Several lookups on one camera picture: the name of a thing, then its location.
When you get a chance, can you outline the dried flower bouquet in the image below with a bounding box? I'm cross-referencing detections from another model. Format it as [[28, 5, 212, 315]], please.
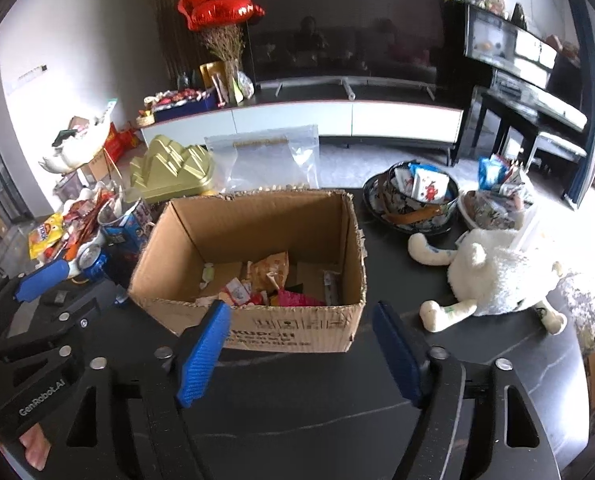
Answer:
[[200, 24, 247, 103]]

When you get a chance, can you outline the gold mountain shaped box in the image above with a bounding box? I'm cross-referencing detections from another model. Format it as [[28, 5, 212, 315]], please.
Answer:
[[129, 134, 219, 204]]

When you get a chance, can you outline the blue snack packet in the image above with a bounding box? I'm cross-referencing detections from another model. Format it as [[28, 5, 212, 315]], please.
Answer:
[[479, 156, 509, 191]]

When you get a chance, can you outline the white television cabinet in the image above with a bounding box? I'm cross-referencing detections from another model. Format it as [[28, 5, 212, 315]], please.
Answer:
[[152, 99, 467, 155]]

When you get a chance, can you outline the brown cardboard box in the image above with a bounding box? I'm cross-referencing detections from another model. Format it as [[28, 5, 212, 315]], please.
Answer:
[[128, 189, 368, 354]]

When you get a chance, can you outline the red heart foil balloon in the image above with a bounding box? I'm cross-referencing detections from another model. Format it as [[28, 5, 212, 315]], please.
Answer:
[[178, 0, 267, 32]]

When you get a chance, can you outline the black television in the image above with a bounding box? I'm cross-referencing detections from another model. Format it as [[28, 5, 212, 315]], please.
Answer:
[[242, 0, 459, 92]]

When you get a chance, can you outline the clear plastic zip bag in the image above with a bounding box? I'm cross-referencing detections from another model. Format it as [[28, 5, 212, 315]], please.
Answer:
[[204, 124, 321, 194]]

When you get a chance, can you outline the piano bench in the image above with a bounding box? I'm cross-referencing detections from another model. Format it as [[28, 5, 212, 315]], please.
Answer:
[[526, 131, 589, 182]]

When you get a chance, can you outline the white plush toy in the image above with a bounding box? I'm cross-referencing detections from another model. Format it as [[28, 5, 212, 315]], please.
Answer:
[[408, 227, 571, 336]]

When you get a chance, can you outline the pink snack packet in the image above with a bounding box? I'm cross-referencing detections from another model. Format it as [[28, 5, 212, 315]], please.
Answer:
[[278, 287, 328, 308]]

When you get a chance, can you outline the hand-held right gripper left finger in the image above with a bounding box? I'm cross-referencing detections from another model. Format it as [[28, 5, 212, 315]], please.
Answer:
[[68, 300, 233, 480]]

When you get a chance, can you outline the person's left hand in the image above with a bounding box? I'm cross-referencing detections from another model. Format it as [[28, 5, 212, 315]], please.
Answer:
[[19, 422, 54, 472]]

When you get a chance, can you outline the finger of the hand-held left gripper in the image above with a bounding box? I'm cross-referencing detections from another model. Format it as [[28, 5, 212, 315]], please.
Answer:
[[0, 296, 128, 362], [0, 259, 72, 332]]

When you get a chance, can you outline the blue drink can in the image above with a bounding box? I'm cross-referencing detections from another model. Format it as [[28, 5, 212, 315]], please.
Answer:
[[75, 247, 109, 281]]

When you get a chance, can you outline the gold gift bag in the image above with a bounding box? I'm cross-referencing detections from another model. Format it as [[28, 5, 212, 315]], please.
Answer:
[[200, 61, 224, 106]]

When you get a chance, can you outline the long clear fruit bar packet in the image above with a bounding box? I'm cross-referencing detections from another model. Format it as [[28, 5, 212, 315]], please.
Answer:
[[322, 270, 342, 307]]

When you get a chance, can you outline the dark floral bowl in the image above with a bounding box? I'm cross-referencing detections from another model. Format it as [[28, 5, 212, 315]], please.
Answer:
[[362, 161, 461, 235]]

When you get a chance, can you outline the patterned bowl with packets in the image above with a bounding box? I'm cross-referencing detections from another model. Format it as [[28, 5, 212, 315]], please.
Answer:
[[457, 187, 535, 234]]

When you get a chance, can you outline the pile of red snack packets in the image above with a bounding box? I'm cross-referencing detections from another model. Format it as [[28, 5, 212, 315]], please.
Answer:
[[60, 192, 111, 257]]

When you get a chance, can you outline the black piano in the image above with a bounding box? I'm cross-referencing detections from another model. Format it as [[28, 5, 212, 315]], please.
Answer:
[[463, 2, 589, 198]]

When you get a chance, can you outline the blue milk carton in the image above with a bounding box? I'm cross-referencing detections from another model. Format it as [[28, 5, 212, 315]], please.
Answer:
[[102, 199, 152, 252]]

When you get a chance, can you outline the blue tray of candies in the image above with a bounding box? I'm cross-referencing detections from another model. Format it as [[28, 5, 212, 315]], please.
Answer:
[[145, 87, 219, 122]]

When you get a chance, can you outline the yellow snack bag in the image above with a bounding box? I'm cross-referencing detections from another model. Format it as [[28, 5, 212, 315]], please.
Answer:
[[28, 214, 67, 262]]

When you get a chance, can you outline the white snack packet red figure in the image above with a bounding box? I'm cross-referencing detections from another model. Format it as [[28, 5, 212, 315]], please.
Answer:
[[410, 164, 451, 202]]

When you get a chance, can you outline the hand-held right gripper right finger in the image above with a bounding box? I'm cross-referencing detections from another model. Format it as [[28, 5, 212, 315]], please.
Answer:
[[371, 300, 545, 480]]

